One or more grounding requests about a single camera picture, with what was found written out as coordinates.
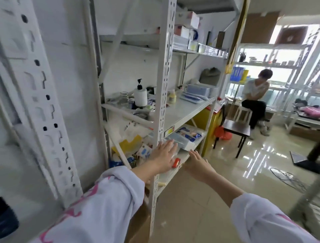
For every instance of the person's left hand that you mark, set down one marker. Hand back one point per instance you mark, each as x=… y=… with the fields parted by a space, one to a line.
x=162 y=157

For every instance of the person's right hand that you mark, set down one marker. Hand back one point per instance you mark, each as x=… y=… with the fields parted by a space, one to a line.
x=200 y=167

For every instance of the person's left fingers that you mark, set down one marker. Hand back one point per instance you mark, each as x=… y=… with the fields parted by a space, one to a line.
x=168 y=149

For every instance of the person's right fingers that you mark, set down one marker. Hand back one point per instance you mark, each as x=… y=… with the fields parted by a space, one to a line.
x=197 y=156

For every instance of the person's left forearm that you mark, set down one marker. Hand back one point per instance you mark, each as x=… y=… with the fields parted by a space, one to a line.
x=105 y=207

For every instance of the person's right forearm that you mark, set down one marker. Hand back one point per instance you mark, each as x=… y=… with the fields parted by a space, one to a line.
x=260 y=217

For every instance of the clear plastic storage box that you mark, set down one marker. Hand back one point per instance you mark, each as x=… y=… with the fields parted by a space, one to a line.
x=181 y=140

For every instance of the small red item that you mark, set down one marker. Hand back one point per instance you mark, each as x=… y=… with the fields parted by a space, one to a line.
x=176 y=162

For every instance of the blue and white packet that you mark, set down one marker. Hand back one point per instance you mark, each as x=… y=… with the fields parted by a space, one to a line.
x=144 y=151

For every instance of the yellow bin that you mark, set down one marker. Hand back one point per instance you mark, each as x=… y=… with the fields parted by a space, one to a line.
x=208 y=125

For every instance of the orange plastic bag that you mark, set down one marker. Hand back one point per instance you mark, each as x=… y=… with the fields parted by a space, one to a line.
x=223 y=132

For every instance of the yellow plastic bag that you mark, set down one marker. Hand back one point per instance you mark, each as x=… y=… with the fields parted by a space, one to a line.
x=127 y=145

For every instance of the dark square table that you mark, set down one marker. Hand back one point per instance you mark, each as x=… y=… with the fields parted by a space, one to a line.
x=236 y=127

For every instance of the small yellow bottle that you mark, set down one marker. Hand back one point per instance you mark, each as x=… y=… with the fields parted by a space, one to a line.
x=171 y=97

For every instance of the blue flat packets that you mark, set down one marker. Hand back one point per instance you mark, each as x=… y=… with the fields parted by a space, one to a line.
x=193 y=97

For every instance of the white pump bottle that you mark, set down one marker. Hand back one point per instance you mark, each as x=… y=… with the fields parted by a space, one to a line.
x=140 y=96

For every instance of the white stool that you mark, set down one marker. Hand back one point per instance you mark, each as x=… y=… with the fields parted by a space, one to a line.
x=243 y=114

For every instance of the glass jar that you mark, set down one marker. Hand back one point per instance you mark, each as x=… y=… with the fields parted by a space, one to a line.
x=124 y=96

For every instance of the brown cardboard box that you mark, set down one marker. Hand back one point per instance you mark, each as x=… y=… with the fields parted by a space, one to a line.
x=140 y=222

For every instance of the grey bag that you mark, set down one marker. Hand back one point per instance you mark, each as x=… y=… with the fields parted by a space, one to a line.
x=210 y=76

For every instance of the white metal shelf rack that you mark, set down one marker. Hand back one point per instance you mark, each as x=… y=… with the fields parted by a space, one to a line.
x=165 y=62

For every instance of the blue folders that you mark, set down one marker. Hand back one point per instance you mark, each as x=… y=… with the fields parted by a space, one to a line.
x=236 y=73

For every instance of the yellow folder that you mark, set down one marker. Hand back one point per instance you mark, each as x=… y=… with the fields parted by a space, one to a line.
x=245 y=75

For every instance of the row of clear plastic boxes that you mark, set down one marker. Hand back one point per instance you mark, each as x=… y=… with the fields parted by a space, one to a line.
x=200 y=47

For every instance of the black table base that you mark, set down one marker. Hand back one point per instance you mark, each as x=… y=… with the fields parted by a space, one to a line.
x=312 y=157

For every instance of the pink cloth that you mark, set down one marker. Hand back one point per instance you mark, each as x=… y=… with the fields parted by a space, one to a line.
x=310 y=110

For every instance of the white background shelf rack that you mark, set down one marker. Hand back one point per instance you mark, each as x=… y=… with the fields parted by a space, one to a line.
x=280 y=65

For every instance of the pink and white box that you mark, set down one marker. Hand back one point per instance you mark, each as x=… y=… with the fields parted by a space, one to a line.
x=188 y=19

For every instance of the brown cardboard sheet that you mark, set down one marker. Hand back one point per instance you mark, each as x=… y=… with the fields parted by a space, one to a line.
x=260 y=27

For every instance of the dark blue object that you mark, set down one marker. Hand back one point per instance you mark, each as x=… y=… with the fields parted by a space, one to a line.
x=7 y=219

